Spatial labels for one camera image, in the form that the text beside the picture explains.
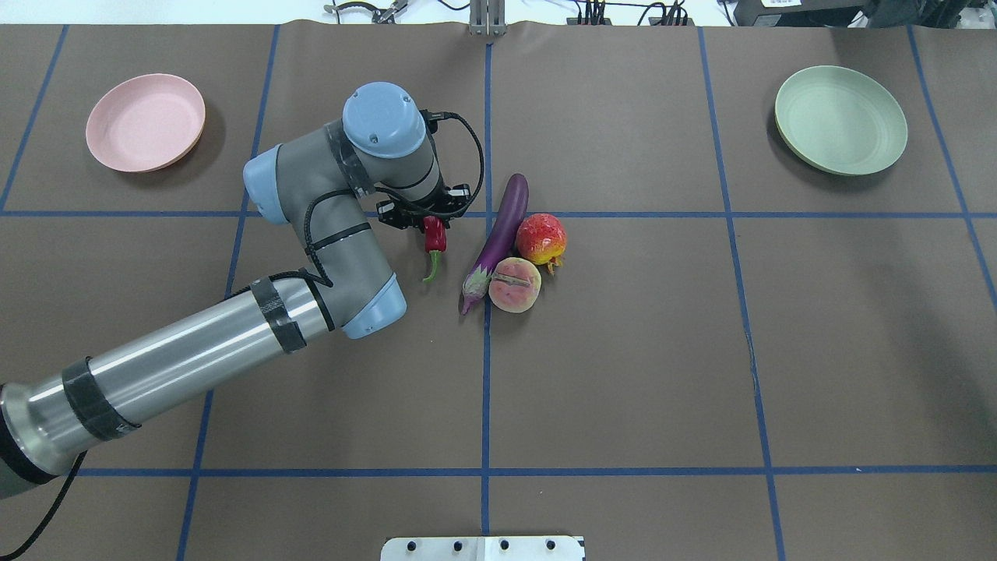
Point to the green plate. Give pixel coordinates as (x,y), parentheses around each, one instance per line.
(840,121)

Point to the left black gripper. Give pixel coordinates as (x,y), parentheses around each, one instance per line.
(410,213)

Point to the red pomegranate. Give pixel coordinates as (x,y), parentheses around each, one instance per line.
(542,240)

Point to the peach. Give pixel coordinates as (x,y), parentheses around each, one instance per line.
(515,285)

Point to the purple eggplant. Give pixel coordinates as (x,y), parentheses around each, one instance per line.
(512,211)

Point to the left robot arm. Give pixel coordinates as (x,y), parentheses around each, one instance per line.
(384,143)

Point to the white mounting plate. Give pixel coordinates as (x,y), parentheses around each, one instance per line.
(515,547)

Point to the red chili pepper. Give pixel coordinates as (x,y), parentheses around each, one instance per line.
(434,230)

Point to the aluminium frame post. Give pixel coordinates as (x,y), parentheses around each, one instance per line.
(487,18)

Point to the pink plate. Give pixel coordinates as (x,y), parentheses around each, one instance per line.
(146,123)

